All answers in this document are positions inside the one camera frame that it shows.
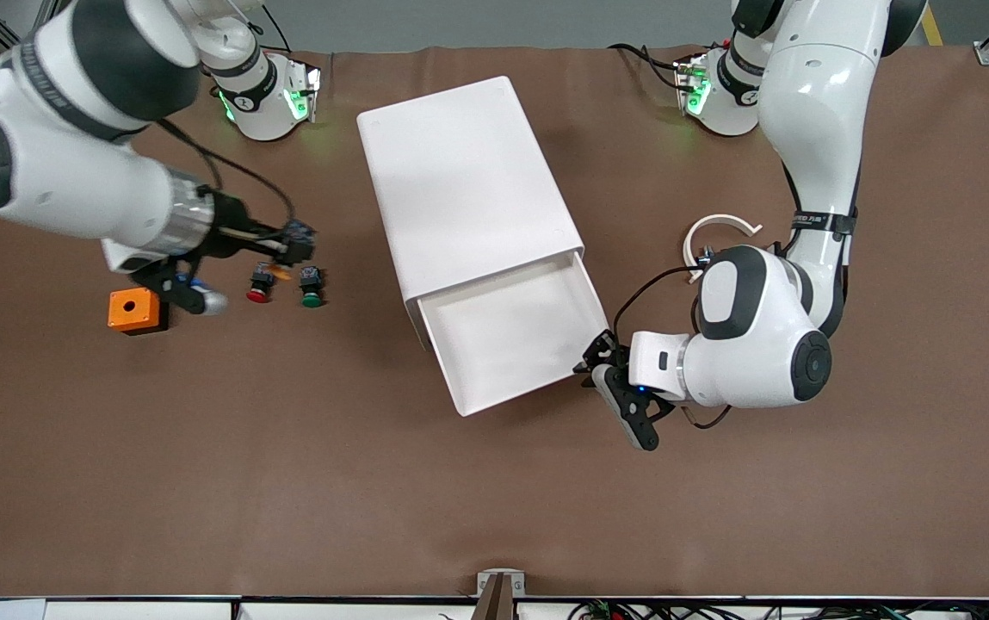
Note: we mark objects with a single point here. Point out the brown table mat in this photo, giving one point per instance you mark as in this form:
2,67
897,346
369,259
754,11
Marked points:
494,517

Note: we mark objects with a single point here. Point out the green push button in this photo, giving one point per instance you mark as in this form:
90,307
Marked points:
312,300

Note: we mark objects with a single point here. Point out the orange button box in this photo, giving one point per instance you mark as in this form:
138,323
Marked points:
131,312

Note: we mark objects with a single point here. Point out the white drawer cabinet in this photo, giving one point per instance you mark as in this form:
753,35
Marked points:
460,189

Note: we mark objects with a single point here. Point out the yellow push button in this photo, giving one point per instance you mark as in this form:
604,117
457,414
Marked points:
300,245

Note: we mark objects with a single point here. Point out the white drawer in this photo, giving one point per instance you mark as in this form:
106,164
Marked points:
511,336

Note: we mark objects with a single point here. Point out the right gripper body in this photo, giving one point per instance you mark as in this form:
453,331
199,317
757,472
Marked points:
227,226

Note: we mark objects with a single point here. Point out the grey metal bracket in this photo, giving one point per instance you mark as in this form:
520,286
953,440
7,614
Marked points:
501,579

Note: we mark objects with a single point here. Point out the brown camera pole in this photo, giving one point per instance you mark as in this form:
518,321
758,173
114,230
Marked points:
496,604

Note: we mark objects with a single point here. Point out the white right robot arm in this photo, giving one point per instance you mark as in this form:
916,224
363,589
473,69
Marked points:
55,181

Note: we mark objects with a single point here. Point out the red push button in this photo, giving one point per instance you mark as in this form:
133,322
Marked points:
259,295

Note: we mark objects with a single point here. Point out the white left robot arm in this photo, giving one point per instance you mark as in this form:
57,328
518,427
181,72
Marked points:
752,362

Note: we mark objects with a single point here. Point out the black component with metal clip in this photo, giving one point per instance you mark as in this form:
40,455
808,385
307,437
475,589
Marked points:
705,255

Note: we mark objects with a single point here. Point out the metal base connector plate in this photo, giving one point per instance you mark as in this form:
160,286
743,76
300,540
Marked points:
312,90
685,82

